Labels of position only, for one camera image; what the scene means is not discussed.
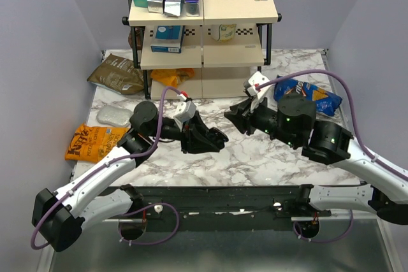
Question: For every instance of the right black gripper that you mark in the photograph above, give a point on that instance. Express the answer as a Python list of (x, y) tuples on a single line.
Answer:
[(241, 118)]

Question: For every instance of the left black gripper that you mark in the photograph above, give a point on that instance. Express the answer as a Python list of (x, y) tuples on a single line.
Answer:
[(194, 139)]

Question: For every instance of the black earbud charging case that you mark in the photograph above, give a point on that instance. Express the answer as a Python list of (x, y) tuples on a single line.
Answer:
[(217, 137)]

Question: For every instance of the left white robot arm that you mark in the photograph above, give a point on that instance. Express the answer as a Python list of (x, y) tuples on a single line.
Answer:
[(61, 216)]

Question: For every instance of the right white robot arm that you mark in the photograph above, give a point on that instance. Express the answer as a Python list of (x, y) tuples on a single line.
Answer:
[(295, 124)]

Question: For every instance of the beige three-tier shelf rack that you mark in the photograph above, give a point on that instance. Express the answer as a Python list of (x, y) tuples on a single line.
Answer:
[(221, 67)]

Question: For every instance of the orange snack bag on shelf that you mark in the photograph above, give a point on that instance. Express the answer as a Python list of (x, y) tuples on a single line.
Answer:
[(172, 77)]

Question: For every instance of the white yellow cup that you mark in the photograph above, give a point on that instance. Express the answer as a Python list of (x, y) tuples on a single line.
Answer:
[(223, 32)]

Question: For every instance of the blue Doritos chip bag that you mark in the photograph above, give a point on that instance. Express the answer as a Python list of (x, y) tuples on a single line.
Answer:
[(326, 102)]

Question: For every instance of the silver glitter pouch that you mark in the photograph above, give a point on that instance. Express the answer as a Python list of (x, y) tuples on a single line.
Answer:
[(114, 116)]

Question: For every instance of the brown snack bag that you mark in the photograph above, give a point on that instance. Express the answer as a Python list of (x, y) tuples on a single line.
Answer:
[(119, 75)]

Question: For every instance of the blue white box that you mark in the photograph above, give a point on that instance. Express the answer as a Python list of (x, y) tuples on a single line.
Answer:
[(167, 39)]

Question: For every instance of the orange Kettle chip bag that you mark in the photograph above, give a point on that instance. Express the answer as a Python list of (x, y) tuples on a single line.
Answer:
[(93, 143)]

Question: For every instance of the dark brown bag behind shelf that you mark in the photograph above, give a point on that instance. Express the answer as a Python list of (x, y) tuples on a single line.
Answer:
[(134, 38)]

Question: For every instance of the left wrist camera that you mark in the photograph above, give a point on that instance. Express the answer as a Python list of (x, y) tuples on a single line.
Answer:
[(184, 111)]

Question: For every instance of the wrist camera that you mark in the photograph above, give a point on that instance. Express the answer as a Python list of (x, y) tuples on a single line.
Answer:
[(184, 111), (251, 86)]

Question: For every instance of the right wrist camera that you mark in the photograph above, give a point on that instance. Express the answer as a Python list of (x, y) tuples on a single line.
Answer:
[(251, 86)]

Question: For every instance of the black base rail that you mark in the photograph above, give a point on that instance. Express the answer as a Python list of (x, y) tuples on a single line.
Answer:
[(217, 208)]

